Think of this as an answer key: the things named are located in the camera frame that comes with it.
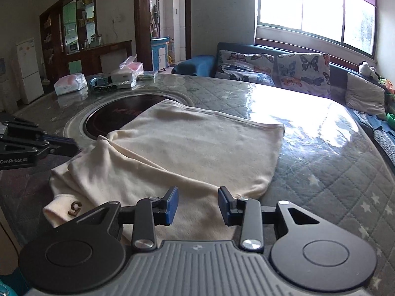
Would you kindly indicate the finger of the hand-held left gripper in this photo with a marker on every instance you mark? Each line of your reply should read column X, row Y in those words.
column 64, row 151
column 58, row 138

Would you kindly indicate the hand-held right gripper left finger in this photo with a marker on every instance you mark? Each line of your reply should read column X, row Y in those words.
column 171, row 206

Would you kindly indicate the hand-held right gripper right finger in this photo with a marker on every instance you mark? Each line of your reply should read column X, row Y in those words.
column 225, row 207

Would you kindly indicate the cream fleece garment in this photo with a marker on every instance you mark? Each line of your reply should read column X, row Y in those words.
column 185, row 148

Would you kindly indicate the hanging clothes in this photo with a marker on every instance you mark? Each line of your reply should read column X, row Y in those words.
column 155, row 21

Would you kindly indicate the clear bag with pink contents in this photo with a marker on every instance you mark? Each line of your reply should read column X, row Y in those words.
column 70, row 84

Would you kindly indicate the black round induction cooktop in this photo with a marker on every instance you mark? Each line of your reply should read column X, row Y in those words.
column 123, row 111

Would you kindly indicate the white refrigerator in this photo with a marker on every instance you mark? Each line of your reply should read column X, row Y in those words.
column 29, row 71

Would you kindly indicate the flat white box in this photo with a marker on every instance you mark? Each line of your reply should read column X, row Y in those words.
column 126, row 84

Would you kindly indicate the microwave oven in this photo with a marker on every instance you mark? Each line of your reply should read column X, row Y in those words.
column 74, row 47

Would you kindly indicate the clear box with pink contents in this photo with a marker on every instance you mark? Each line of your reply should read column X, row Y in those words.
column 131, row 69

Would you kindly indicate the pale green flat box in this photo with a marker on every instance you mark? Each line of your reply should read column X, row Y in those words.
column 148, row 74

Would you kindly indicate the blue and white small cabinet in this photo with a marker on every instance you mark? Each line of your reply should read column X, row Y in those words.
column 159, row 54

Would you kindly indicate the butterfly print pillow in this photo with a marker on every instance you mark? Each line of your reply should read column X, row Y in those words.
column 243, row 67
column 304, row 72

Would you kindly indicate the blue bolster cushion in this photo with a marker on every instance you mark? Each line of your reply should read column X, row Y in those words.
column 194, row 64

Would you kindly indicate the dark blue sofa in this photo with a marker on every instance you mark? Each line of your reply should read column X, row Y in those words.
column 247, row 47

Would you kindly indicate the blue sofa blanket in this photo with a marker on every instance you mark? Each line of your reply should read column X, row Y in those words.
column 381, row 131

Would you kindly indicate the plain grey pillow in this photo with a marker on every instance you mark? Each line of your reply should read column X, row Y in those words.
column 364, row 94

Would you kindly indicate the panda plush toy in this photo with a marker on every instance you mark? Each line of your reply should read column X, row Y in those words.
column 367, row 70

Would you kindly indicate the orange and green toys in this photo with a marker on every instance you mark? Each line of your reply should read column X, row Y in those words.
column 387, row 85

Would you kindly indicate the dark wooden wall cabinet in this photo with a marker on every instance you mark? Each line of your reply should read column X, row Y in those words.
column 89, row 58

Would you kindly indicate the window with white frame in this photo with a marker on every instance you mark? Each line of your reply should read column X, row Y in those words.
column 308, row 3

